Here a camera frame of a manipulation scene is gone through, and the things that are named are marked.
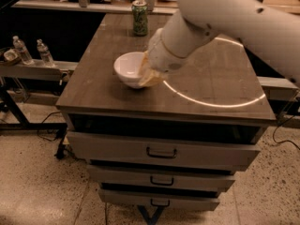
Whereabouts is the white ceramic bowl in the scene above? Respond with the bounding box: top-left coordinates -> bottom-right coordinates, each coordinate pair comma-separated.
113,52 -> 144,89

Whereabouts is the bottom grey drawer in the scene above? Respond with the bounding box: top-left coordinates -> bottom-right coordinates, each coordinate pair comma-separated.
99,189 -> 219,211

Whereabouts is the top grey drawer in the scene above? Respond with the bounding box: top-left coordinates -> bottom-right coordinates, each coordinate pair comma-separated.
67,131 -> 260,171

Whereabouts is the grey drawer cabinet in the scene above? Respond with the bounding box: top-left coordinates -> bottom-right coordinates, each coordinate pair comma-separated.
57,14 -> 275,199

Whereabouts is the small water bottle left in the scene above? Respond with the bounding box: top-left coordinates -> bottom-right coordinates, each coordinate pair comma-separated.
13,36 -> 34,65

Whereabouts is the black floor cable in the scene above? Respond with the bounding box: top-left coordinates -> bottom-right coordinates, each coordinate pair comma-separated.
272,114 -> 300,151
37,111 -> 68,143

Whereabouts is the grey drawer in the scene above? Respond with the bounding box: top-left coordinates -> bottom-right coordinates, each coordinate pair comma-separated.
67,131 -> 260,171
87,165 -> 234,192
99,189 -> 219,211

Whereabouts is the green soda can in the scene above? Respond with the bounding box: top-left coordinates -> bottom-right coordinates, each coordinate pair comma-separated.
131,0 -> 148,36

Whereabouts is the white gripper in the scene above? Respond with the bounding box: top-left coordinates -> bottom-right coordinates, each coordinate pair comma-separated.
138,28 -> 187,87

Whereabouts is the metal side shelf rail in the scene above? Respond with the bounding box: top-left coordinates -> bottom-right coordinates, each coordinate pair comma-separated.
0,59 -> 78,82

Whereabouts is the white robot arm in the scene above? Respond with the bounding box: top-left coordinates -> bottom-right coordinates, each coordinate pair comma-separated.
139,0 -> 300,87

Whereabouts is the black floor cable right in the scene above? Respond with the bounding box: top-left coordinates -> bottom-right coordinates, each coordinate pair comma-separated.
272,114 -> 300,151

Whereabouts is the brown bowl on shelf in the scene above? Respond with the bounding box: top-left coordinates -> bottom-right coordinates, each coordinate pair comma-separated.
0,47 -> 21,67

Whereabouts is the small water bottle right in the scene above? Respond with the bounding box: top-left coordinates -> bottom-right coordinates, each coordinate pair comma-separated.
37,39 -> 55,68

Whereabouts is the black floor cable left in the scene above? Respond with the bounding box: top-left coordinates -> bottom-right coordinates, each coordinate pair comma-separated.
37,111 -> 68,143

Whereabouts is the middle grey drawer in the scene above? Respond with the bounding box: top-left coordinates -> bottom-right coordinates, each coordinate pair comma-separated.
87,165 -> 234,192

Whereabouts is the black metal stand frame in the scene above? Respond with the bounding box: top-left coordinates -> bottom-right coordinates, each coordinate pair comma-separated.
0,78 -> 68,132

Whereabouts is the small water bottle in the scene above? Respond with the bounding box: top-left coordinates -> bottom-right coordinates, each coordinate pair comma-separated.
37,39 -> 55,68
13,36 -> 34,65

